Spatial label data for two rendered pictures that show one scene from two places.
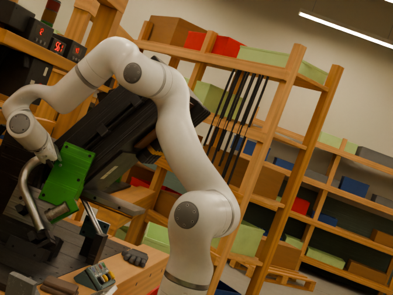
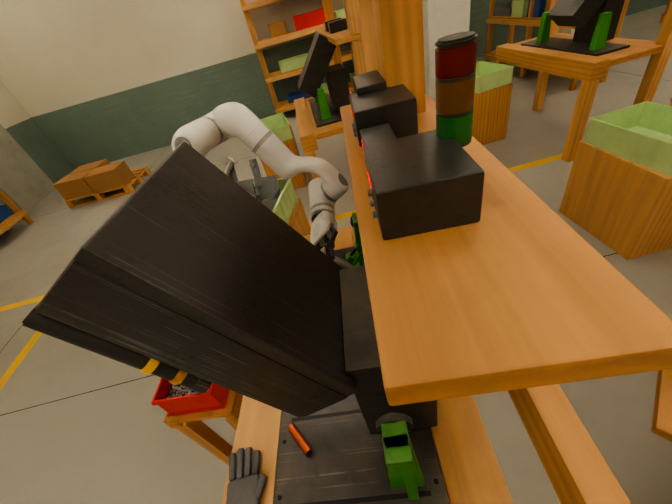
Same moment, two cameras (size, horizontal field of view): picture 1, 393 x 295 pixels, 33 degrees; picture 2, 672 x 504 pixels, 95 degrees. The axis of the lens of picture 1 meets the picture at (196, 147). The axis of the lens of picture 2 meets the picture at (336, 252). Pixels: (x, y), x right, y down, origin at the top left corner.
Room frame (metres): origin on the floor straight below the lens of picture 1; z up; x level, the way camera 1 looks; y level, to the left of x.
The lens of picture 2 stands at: (2.93, 0.46, 1.81)
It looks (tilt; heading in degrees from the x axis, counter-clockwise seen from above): 39 degrees down; 178
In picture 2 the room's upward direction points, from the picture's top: 16 degrees counter-clockwise
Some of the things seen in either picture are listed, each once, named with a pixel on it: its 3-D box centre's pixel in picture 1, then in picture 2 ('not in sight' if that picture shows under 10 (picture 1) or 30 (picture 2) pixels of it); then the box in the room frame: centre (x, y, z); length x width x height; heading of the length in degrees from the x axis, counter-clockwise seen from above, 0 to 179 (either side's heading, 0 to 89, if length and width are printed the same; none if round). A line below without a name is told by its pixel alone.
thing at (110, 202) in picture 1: (89, 194); not in sight; (2.40, 0.30, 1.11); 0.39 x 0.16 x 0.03; 80
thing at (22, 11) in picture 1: (13, 15); (369, 93); (2.09, 0.68, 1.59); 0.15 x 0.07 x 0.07; 170
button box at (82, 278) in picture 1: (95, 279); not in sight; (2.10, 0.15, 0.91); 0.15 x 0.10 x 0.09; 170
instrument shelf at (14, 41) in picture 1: (31, 51); (412, 163); (2.38, 0.67, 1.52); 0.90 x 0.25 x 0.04; 170
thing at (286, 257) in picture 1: (269, 258); not in sight; (9.03, -1.44, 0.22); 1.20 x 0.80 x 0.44; 126
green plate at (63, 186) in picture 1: (70, 175); not in sight; (2.25, 0.36, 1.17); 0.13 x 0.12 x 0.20; 170
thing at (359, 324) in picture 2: (30, 182); (386, 345); (2.47, 0.53, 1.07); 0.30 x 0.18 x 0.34; 170
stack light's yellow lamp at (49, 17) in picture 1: (48, 16); (454, 94); (2.51, 0.69, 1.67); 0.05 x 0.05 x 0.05
